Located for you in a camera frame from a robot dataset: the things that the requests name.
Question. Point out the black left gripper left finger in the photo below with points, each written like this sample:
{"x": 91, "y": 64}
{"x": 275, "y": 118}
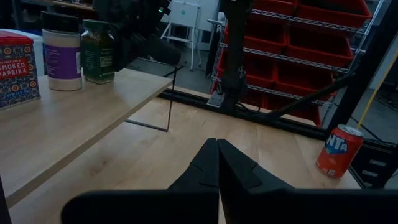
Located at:
{"x": 186, "y": 205}

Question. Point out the purple label spice jar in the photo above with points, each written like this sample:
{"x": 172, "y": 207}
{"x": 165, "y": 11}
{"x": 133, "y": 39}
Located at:
{"x": 62, "y": 62}

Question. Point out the black aluminium table frame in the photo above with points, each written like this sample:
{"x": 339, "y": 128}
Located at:
{"x": 367, "y": 62}

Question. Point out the green oregano glass jar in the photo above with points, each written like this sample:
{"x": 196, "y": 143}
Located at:
{"x": 98, "y": 56}

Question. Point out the smoked paprika spice tin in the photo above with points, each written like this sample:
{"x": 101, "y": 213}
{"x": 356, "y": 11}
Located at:
{"x": 18, "y": 77}

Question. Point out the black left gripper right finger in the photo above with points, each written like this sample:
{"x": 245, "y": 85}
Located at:
{"x": 264, "y": 205}

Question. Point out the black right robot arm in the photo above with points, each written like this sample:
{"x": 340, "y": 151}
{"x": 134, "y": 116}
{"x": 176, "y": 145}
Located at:
{"x": 233, "y": 46}

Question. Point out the white folding step ladder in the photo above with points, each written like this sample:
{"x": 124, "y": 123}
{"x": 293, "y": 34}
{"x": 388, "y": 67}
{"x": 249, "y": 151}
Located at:
{"x": 183, "y": 14}

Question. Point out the wooden desk shelf black frame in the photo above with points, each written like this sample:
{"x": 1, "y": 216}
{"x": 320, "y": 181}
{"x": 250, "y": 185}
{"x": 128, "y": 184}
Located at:
{"x": 77, "y": 118}

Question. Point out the red Fanta soda can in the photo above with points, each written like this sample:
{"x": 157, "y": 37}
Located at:
{"x": 339, "y": 155}

